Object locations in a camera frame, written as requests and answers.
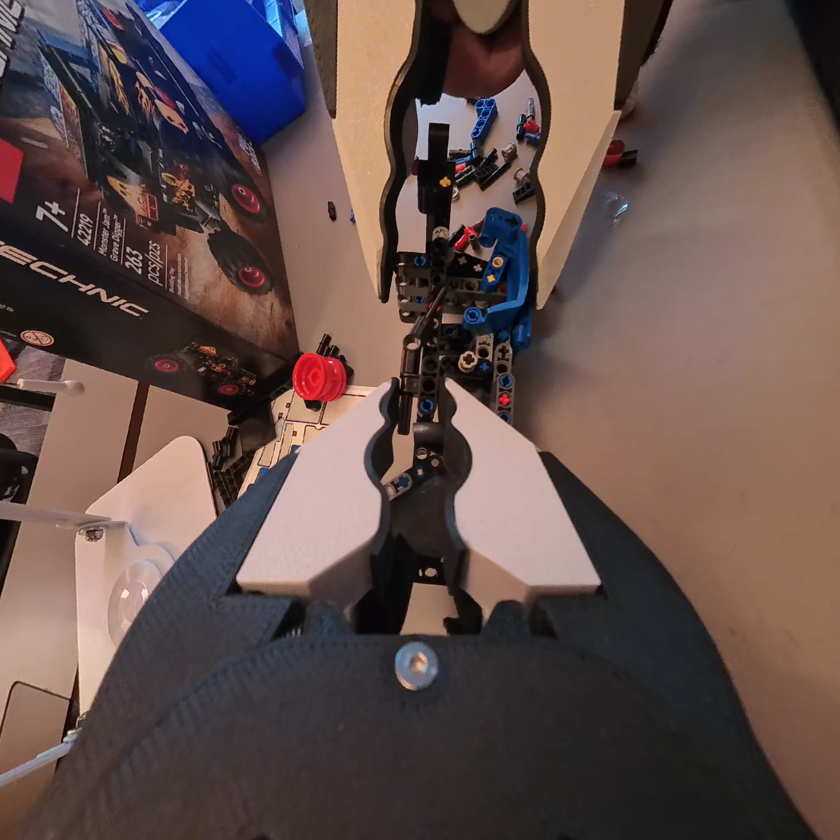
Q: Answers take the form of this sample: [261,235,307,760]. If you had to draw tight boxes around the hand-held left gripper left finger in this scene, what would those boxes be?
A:
[235,379,403,632]

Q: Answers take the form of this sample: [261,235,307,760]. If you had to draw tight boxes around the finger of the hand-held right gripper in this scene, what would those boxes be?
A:
[520,0,626,311]
[335,0,455,305]

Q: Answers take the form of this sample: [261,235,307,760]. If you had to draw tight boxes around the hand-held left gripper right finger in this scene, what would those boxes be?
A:
[444,379,602,632]

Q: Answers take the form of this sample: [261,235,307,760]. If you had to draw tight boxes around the pile of small toy pins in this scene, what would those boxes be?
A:
[449,97,639,204]

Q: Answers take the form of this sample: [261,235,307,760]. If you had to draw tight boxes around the toy car chassis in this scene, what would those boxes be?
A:
[392,121,534,581]

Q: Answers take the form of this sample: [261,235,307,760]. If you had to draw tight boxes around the grey desk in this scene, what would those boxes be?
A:
[0,0,840,840]

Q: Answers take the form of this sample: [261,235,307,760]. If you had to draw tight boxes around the person's right hand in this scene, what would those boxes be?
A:
[443,13,538,101]

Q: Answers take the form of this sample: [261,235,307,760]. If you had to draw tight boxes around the blue storage bin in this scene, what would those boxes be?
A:
[134,0,308,147]

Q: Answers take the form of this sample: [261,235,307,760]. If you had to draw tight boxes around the colourful sticker sheet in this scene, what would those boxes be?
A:
[236,386,382,500]

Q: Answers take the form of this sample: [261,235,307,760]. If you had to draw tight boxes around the black angled toy panel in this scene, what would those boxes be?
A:
[226,402,277,454]

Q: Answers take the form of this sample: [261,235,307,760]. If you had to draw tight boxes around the red toy wheel hub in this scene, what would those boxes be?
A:
[292,352,347,403]

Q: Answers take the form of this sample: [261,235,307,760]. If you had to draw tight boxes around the small grey black pins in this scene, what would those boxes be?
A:
[317,333,355,378]

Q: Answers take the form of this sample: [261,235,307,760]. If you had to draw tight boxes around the white book stand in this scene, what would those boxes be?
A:
[0,377,181,788]

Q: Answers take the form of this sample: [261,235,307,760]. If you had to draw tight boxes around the black perforated pad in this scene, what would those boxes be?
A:
[784,0,840,217]

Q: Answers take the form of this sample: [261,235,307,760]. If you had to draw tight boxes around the black toy set box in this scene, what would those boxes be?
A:
[0,0,301,406]

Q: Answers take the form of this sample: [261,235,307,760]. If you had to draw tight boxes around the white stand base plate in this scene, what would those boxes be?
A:
[73,435,219,716]

